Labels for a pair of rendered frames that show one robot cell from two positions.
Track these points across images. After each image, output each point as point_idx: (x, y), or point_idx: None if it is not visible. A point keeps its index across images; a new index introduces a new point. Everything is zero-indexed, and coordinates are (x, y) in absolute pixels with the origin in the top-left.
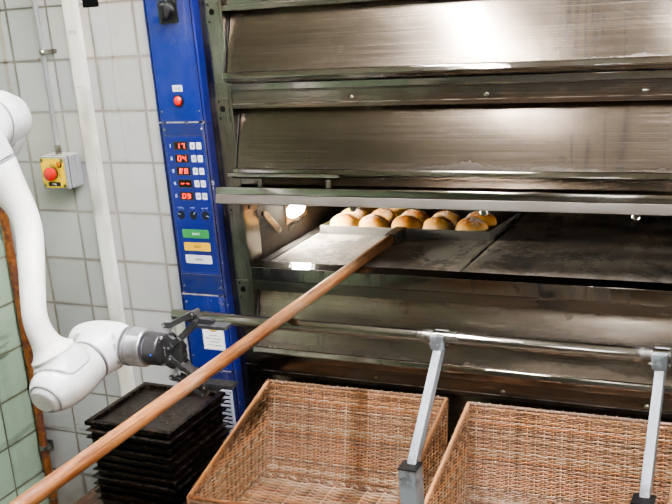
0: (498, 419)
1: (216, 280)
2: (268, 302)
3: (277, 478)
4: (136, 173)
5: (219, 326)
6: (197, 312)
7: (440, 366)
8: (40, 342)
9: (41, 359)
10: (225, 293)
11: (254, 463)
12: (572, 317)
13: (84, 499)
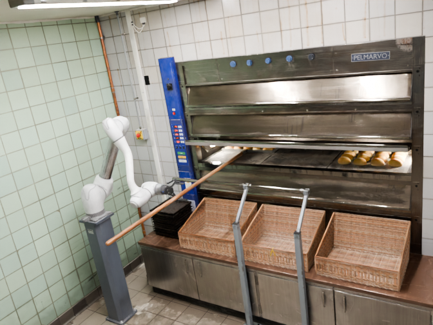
0: (271, 209)
1: (188, 167)
2: (203, 173)
3: (207, 227)
4: (163, 135)
5: (181, 183)
6: (175, 179)
7: (246, 194)
8: (132, 188)
9: (133, 193)
10: (191, 171)
11: (200, 222)
12: (292, 178)
13: (151, 233)
